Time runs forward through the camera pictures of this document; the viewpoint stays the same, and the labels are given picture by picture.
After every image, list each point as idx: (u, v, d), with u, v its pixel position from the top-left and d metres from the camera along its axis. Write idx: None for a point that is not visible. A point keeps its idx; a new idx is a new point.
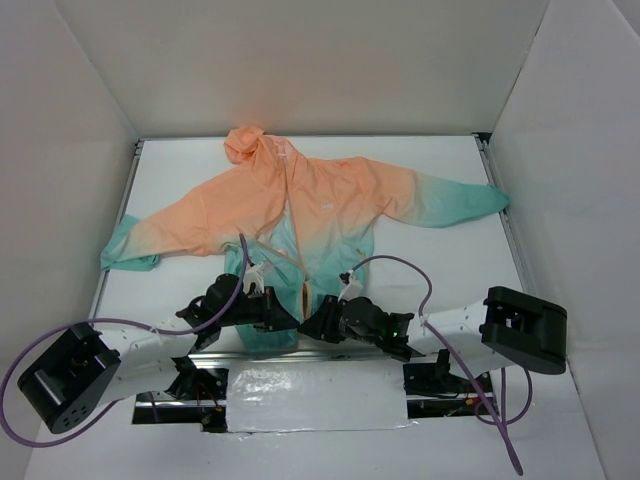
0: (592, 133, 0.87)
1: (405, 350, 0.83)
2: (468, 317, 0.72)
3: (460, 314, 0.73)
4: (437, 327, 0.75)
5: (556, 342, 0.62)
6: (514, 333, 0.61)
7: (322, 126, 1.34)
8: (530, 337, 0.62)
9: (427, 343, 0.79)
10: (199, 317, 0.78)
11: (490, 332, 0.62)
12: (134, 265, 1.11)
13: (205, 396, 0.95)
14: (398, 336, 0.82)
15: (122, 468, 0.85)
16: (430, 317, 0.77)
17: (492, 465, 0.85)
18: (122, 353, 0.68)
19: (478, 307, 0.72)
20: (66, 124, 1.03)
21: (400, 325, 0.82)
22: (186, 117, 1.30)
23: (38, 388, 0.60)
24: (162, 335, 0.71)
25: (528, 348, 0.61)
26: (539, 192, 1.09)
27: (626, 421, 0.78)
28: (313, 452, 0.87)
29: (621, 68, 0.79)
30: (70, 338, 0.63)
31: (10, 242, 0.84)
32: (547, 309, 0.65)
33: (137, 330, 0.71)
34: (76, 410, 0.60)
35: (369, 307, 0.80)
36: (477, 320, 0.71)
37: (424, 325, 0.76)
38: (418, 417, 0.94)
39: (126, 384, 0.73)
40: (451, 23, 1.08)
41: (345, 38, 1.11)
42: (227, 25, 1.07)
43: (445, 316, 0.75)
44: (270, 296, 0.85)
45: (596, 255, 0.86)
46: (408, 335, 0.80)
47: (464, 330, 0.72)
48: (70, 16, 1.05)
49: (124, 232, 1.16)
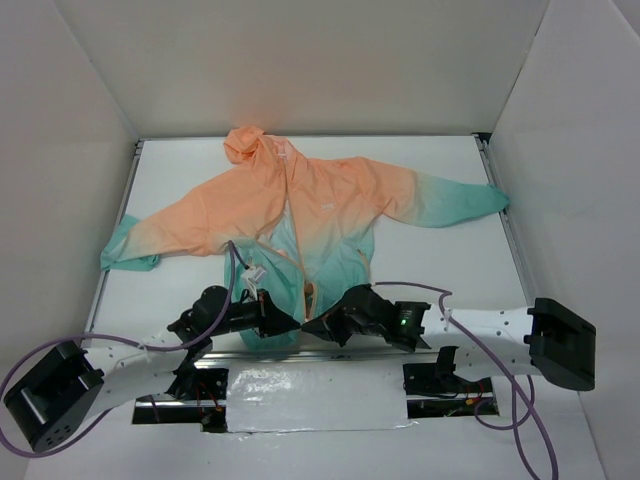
0: (592, 132, 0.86)
1: (411, 339, 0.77)
2: (508, 324, 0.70)
3: (498, 319, 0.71)
4: (469, 329, 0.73)
5: (588, 362, 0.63)
6: (558, 349, 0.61)
7: (323, 126, 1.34)
8: (569, 354, 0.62)
9: (441, 340, 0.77)
10: (191, 332, 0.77)
11: (538, 344, 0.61)
12: (135, 265, 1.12)
13: (205, 396, 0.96)
14: (405, 326, 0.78)
15: (124, 467, 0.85)
16: (455, 313, 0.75)
17: (491, 466, 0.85)
18: (106, 371, 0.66)
19: (519, 316, 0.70)
20: (66, 125, 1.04)
21: (407, 312, 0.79)
22: (186, 117, 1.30)
23: (22, 406, 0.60)
24: (150, 352, 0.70)
25: (568, 365, 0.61)
26: (539, 192, 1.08)
27: (626, 423, 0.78)
28: (313, 452, 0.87)
29: (622, 66, 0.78)
30: (55, 357, 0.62)
31: (11, 243, 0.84)
32: (584, 328, 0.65)
33: (125, 347, 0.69)
34: (60, 428, 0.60)
35: (368, 294, 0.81)
36: (520, 329, 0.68)
37: (448, 321, 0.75)
38: (418, 417, 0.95)
39: (119, 393, 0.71)
40: (451, 21, 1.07)
41: (344, 37, 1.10)
42: (226, 26, 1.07)
43: (480, 318, 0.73)
44: (264, 302, 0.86)
45: (597, 255, 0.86)
46: (423, 327, 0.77)
47: (500, 336, 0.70)
48: (69, 16, 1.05)
49: (125, 232, 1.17)
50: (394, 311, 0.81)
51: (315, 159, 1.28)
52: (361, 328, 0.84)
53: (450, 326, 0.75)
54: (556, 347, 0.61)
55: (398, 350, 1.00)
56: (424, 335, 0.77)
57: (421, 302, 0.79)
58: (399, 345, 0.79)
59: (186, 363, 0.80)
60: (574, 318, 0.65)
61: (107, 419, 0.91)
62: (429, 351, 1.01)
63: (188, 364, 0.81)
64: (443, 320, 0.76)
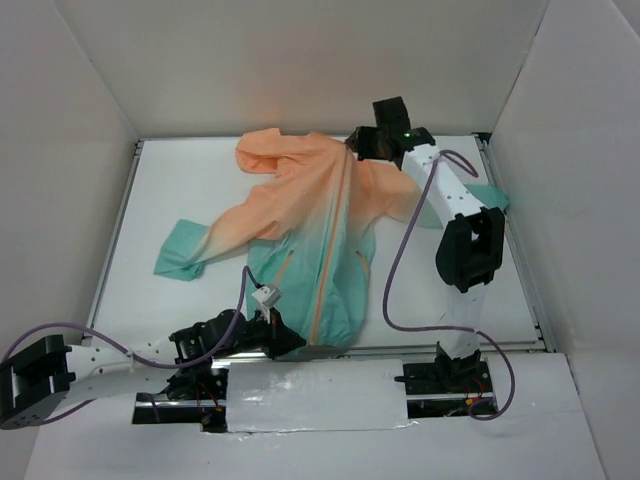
0: (592, 132, 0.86)
1: (396, 148, 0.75)
2: (462, 199, 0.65)
3: (461, 191, 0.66)
4: (436, 180, 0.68)
5: (475, 275, 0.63)
6: (466, 244, 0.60)
7: (323, 125, 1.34)
8: (468, 258, 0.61)
9: (415, 174, 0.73)
10: (194, 344, 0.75)
11: (460, 225, 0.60)
12: (176, 275, 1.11)
13: (205, 396, 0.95)
14: (409, 138, 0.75)
15: (123, 467, 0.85)
16: (444, 165, 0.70)
17: (490, 466, 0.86)
18: (82, 375, 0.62)
19: (473, 204, 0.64)
20: (67, 125, 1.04)
21: (417, 134, 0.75)
22: (186, 117, 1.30)
23: (3, 380, 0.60)
24: (135, 362, 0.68)
25: (458, 261, 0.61)
26: (539, 192, 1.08)
27: (625, 422, 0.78)
28: (313, 452, 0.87)
29: (622, 66, 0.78)
30: (40, 347, 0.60)
31: (13, 244, 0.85)
32: (495, 256, 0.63)
33: (111, 351, 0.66)
34: (26, 416, 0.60)
35: (395, 103, 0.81)
36: (463, 209, 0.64)
37: (431, 163, 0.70)
38: (418, 417, 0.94)
39: (101, 389, 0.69)
40: (451, 21, 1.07)
41: (344, 37, 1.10)
42: (226, 26, 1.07)
43: (454, 179, 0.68)
44: (276, 325, 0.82)
45: (596, 255, 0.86)
46: (414, 150, 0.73)
47: (446, 200, 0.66)
48: (69, 17, 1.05)
49: (172, 237, 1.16)
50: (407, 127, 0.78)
51: None
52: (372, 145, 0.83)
53: (428, 166, 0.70)
54: (466, 243, 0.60)
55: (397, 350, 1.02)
56: (408, 154, 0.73)
57: (433, 137, 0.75)
58: (389, 149, 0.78)
59: (184, 374, 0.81)
60: (501, 243, 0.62)
61: (106, 421, 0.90)
62: (427, 351, 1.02)
63: (186, 375, 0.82)
64: (428, 161, 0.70)
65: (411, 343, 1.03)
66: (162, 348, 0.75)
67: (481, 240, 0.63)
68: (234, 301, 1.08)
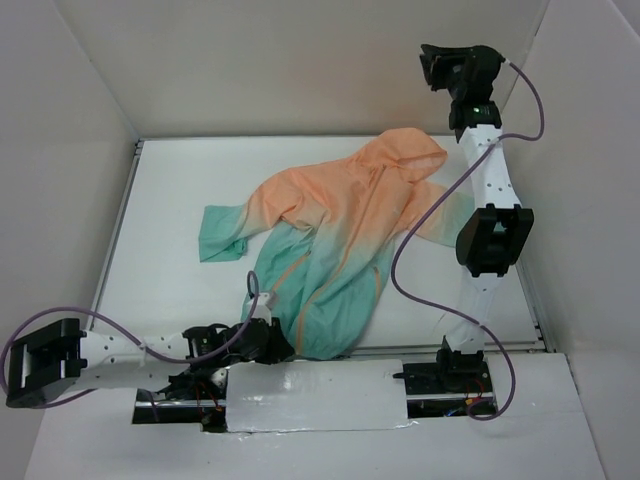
0: (592, 131, 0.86)
1: (459, 119, 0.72)
2: (501, 191, 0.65)
3: (505, 182, 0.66)
4: (485, 165, 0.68)
5: (486, 262, 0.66)
6: (485, 234, 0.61)
7: (323, 126, 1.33)
8: (482, 247, 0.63)
9: (467, 147, 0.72)
10: (207, 344, 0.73)
11: (487, 214, 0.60)
12: (223, 257, 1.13)
13: (205, 396, 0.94)
14: (477, 114, 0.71)
15: (122, 466, 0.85)
16: (499, 150, 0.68)
17: (490, 465, 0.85)
18: (90, 363, 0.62)
19: (510, 199, 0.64)
20: (67, 125, 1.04)
21: (486, 112, 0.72)
22: (185, 117, 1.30)
23: (16, 359, 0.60)
24: (148, 355, 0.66)
25: (473, 247, 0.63)
26: (539, 192, 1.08)
27: (625, 421, 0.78)
28: (312, 452, 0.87)
29: (621, 65, 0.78)
30: (56, 330, 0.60)
31: (13, 243, 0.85)
32: (510, 251, 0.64)
33: (124, 342, 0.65)
34: (35, 398, 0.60)
35: (493, 65, 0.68)
36: (497, 201, 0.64)
37: (487, 146, 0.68)
38: (418, 417, 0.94)
39: (107, 382, 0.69)
40: (451, 21, 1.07)
41: (344, 37, 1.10)
42: (226, 25, 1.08)
43: (503, 170, 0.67)
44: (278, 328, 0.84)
45: (596, 254, 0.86)
46: (478, 127, 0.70)
47: (486, 189, 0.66)
48: (69, 16, 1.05)
49: (220, 221, 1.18)
50: (483, 95, 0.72)
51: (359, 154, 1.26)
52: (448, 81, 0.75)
53: (484, 148, 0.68)
54: (482, 234, 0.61)
55: (398, 349, 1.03)
56: (469, 129, 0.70)
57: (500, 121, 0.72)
58: (453, 110, 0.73)
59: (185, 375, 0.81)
60: (520, 243, 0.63)
61: (105, 421, 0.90)
62: (427, 351, 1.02)
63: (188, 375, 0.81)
64: (486, 142, 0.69)
65: (412, 344, 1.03)
66: (175, 344, 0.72)
67: (504, 233, 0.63)
68: (236, 301, 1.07)
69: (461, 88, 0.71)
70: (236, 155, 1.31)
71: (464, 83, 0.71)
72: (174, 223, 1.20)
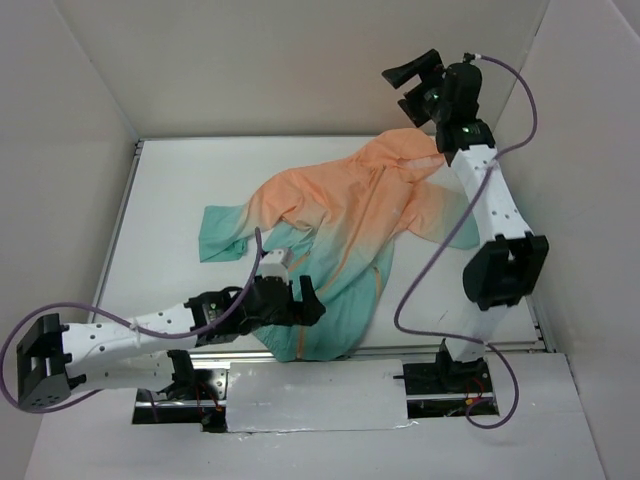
0: (592, 131, 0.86)
1: (449, 142, 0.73)
2: (508, 218, 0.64)
3: (512, 211, 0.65)
4: (487, 190, 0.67)
5: (498, 296, 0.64)
6: (499, 268, 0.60)
7: (323, 126, 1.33)
8: (496, 282, 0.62)
9: (461, 170, 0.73)
10: (215, 308, 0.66)
11: (499, 247, 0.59)
12: (222, 257, 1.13)
13: (205, 396, 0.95)
14: (466, 133, 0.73)
15: (122, 466, 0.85)
16: (497, 174, 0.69)
17: (490, 465, 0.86)
18: (78, 355, 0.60)
19: (519, 225, 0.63)
20: (67, 125, 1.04)
21: (475, 129, 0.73)
22: (185, 116, 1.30)
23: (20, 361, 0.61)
24: (142, 336, 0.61)
25: (486, 282, 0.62)
26: (539, 192, 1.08)
27: (624, 421, 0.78)
28: (313, 452, 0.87)
29: (621, 67, 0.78)
30: (36, 329, 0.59)
31: (13, 243, 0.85)
32: (525, 282, 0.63)
33: (112, 329, 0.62)
34: (45, 396, 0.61)
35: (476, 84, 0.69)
36: (506, 229, 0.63)
37: (484, 169, 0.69)
38: (418, 417, 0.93)
39: (116, 380, 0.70)
40: (450, 21, 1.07)
41: (345, 37, 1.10)
42: (226, 25, 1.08)
43: (504, 195, 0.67)
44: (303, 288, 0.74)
45: (596, 254, 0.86)
46: (470, 150, 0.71)
47: (491, 217, 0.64)
48: (69, 17, 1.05)
49: (218, 221, 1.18)
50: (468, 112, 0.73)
51: (359, 154, 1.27)
52: (426, 107, 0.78)
53: (481, 171, 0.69)
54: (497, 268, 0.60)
55: (398, 349, 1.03)
56: (461, 151, 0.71)
57: (493, 138, 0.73)
58: (442, 134, 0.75)
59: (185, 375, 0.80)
60: (535, 272, 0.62)
61: (106, 421, 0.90)
62: (427, 351, 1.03)
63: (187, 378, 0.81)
64: (482, 166, 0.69)
65: (412, 345, 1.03)
66: (176, 318, 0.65)
67: (515, 265, 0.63)
68: None
69: (445, 110, 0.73)
70: (236, 155, 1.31)
71: (447, 104, 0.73)
72: (174, 223, 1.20)
